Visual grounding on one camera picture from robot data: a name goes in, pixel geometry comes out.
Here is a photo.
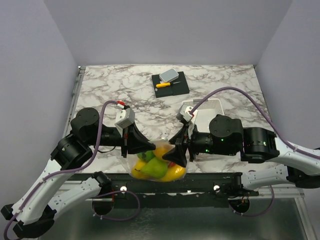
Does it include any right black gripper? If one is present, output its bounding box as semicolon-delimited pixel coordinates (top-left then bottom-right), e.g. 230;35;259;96
161;121;236;168

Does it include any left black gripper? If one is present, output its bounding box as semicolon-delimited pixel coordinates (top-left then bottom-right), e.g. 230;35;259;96
87;120;157;158

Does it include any green toy fruit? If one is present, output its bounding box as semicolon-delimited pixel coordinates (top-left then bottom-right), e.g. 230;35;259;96
137;150;156;163

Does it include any orange toy pepper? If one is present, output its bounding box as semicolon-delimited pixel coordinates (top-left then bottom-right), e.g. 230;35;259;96
152;145;173;162

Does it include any yellow toy mango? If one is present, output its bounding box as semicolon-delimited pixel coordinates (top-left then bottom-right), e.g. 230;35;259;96
159;165;186;182

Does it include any clear zip top bag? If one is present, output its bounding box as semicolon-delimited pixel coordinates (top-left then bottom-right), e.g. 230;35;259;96
122;138;187;183

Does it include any green toy pear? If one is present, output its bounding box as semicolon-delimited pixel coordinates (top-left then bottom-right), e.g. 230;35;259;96
140;157;168;179

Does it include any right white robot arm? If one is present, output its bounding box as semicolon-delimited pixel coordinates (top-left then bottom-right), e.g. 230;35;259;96
163;114;320;196

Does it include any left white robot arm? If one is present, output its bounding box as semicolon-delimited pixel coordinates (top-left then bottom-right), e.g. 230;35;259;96
1;106;156;240

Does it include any white perforated plastic basket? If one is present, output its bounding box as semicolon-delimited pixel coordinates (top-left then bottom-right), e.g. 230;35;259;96
181;97;224;133

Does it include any black cutting board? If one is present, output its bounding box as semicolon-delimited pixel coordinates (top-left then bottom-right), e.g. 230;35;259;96
151;71;190;98

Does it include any grey white rectangular box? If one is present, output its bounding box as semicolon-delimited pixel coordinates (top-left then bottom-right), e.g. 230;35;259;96
159;68;179;83

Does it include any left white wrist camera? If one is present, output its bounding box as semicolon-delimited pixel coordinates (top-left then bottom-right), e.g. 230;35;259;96
114;108;135;136

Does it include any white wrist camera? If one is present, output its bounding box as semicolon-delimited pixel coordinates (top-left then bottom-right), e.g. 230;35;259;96
114;108;135;136
176;104;198;139

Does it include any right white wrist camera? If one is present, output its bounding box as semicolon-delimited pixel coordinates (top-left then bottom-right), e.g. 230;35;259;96
176;104;198;139

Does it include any yellow handled knife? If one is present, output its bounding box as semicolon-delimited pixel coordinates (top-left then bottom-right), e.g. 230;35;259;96
156;81;180;88

